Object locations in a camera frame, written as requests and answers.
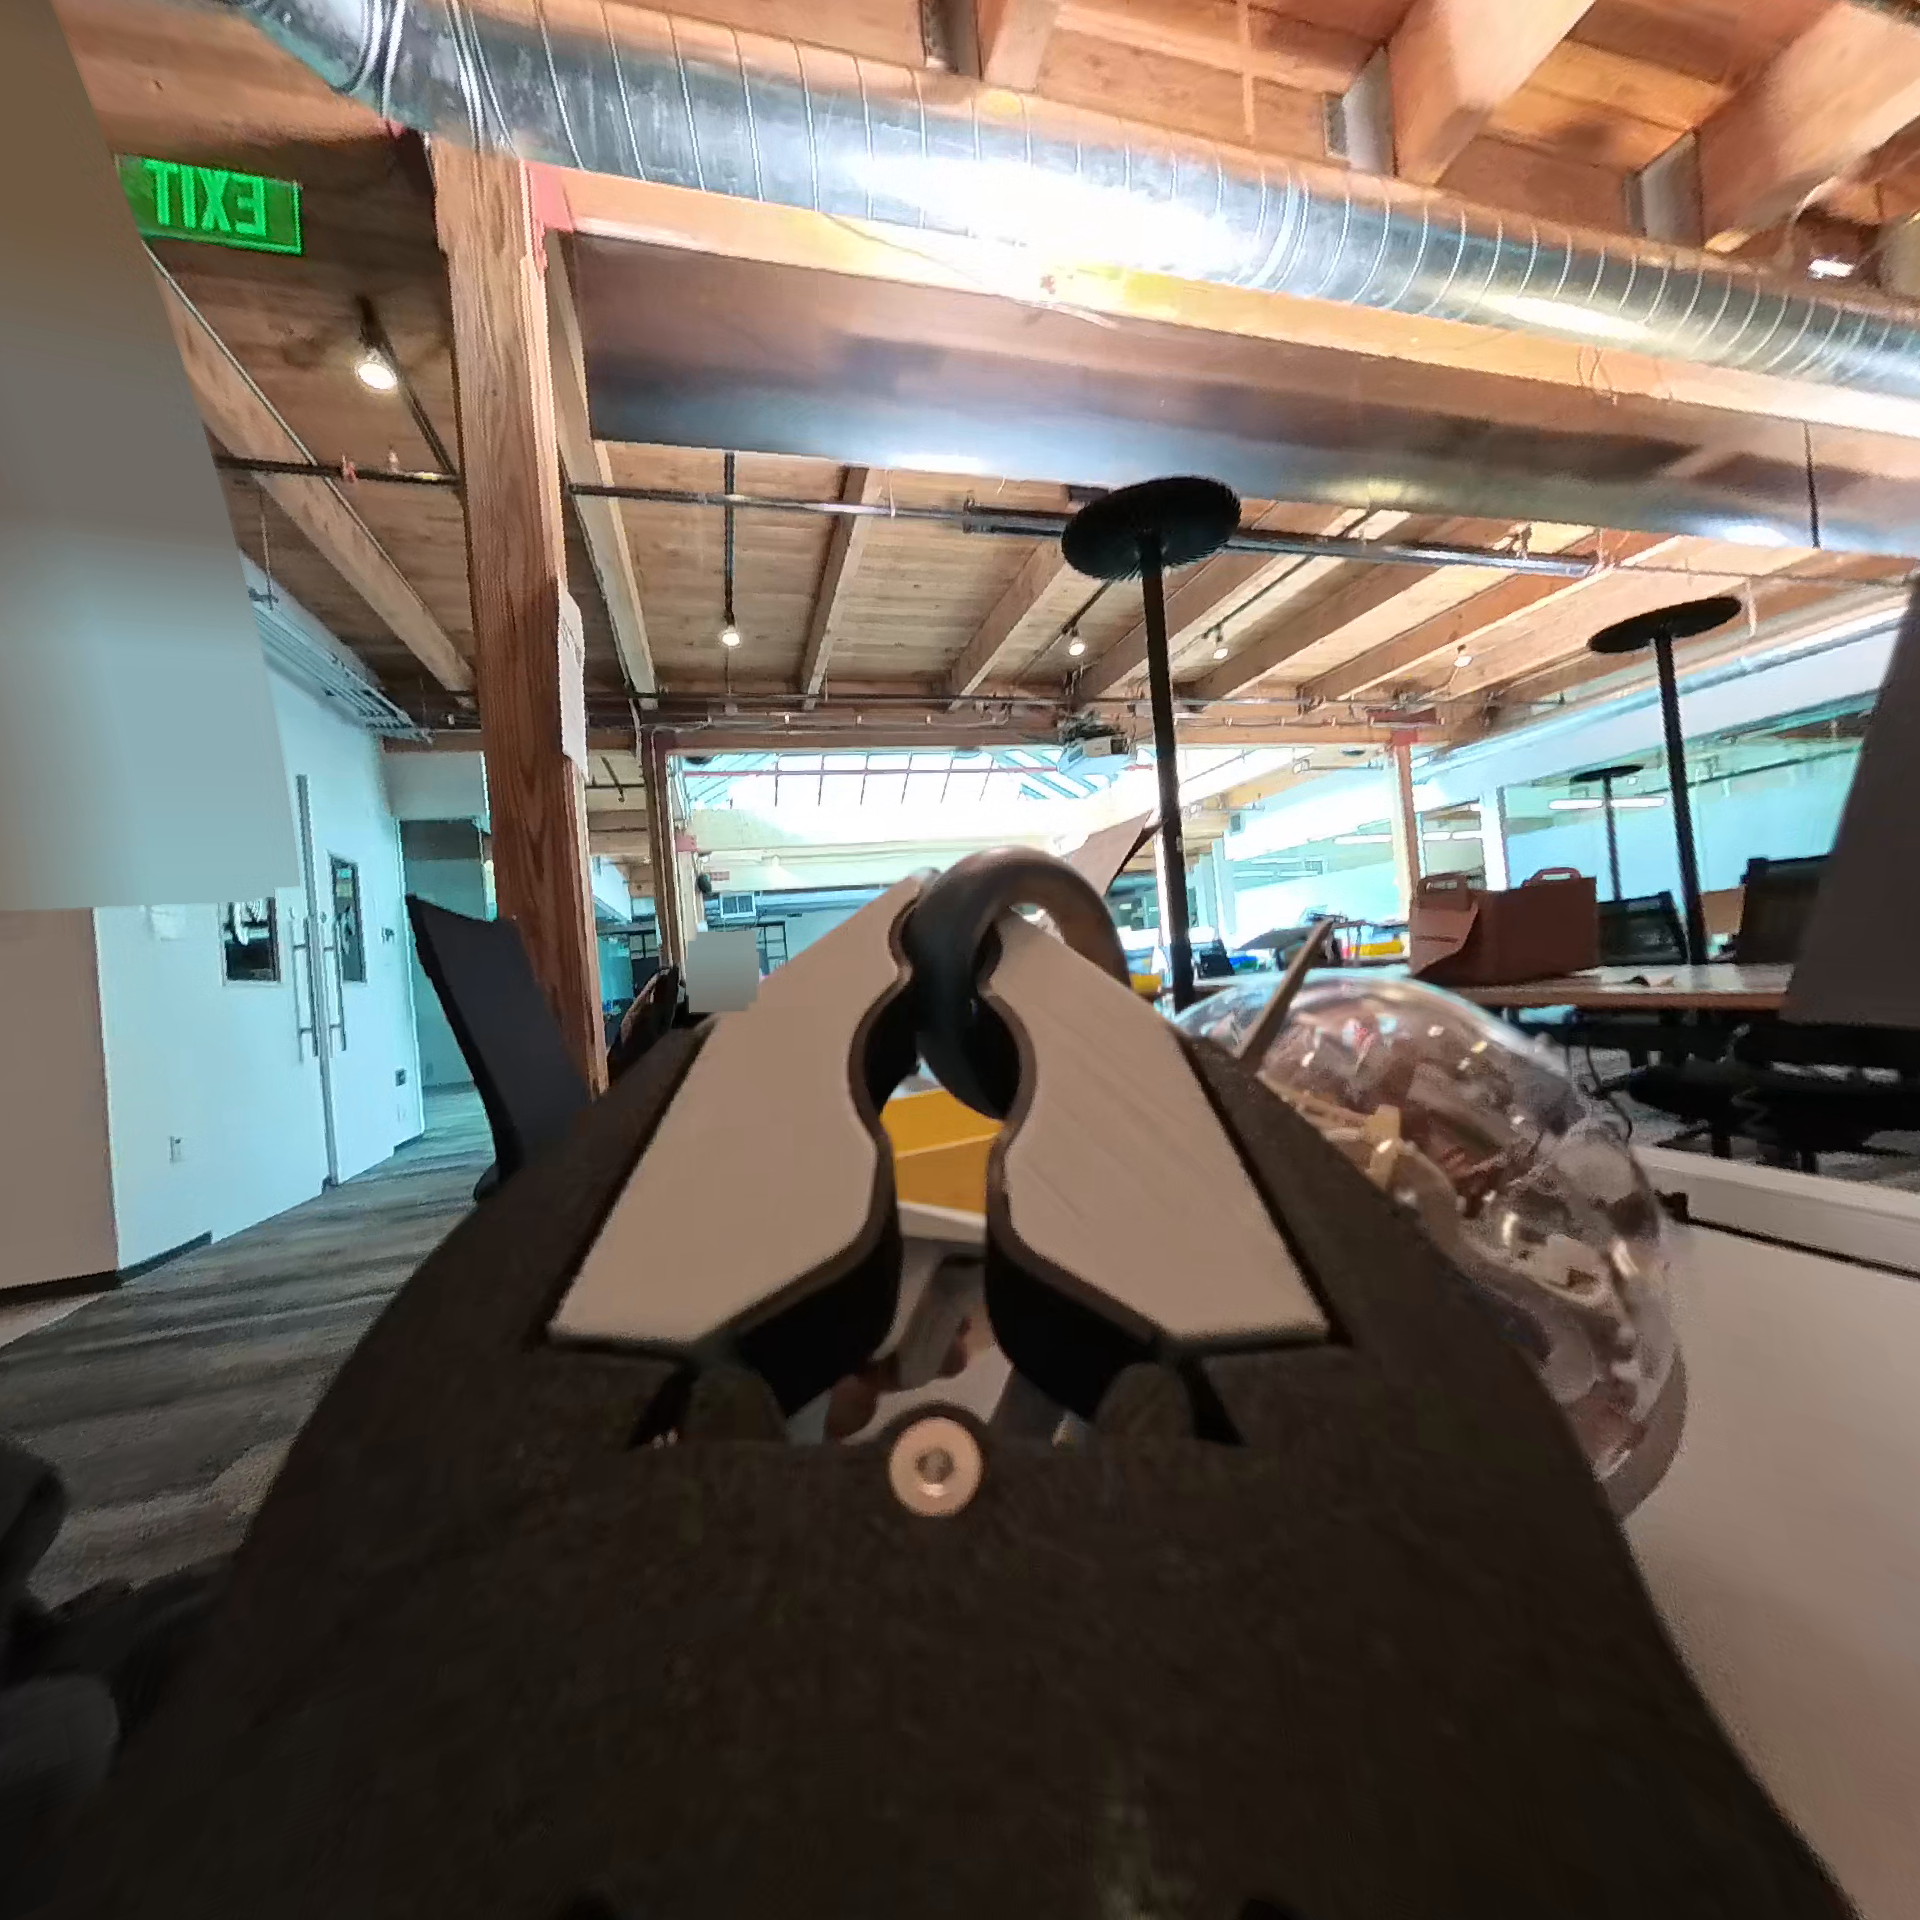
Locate wooden office table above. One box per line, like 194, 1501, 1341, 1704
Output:
1440, 959, 1797, 1018

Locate brown cardboard box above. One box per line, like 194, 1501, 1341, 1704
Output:
1408, 863, 1602, 990

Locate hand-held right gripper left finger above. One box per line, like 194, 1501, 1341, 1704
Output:
544, 872, 927, 1352

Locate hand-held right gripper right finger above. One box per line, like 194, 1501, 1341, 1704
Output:
983, 913, 1334, 1352

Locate dark slanted board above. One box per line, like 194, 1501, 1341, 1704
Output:
1782, 576, 1920, 1039

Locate grey yellow scissors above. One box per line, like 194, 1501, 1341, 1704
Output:
903, 847, 1340, 1126

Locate black floor lamp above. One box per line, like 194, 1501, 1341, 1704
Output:
1058, 477, 1248, 1012
1584, 591, 1748, 964

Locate silver ventilation duct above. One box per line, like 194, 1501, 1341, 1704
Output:
224, 0, 1920, 358

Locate green exit sign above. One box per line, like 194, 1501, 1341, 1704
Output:
117, 153, 305, 258

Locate wooden post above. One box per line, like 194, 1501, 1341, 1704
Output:
429, 140, 613, 1097

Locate clear plastic maze ball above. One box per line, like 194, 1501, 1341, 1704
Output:
1170, 966, 1690, 1520

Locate yellow plastic bin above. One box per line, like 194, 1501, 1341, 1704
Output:
877, 1087, 1009, 1213

